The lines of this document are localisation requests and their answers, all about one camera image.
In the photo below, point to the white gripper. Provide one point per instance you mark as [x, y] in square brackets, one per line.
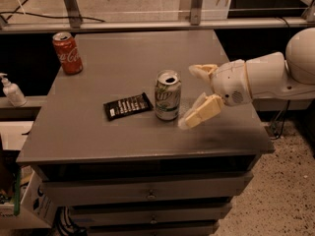
[230, 83]

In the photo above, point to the green 7up can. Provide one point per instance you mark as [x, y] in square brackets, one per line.
[167, 95]

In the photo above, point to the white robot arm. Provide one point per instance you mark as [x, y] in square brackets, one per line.
[289, 75]

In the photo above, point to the red coke can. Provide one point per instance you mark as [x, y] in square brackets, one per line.
[67, 51]

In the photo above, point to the black snack bar wrapper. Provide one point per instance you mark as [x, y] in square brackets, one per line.
[127, 106]

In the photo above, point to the grey drawer cabinet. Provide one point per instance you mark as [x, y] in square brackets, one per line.
[138, 175]

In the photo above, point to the white pump bottle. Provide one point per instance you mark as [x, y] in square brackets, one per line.
[12, 92]

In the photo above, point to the white cardboard box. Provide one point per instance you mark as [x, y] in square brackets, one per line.
[29, 207]

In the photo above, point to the metal window frame rail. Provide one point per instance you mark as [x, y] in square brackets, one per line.
[27, 16]

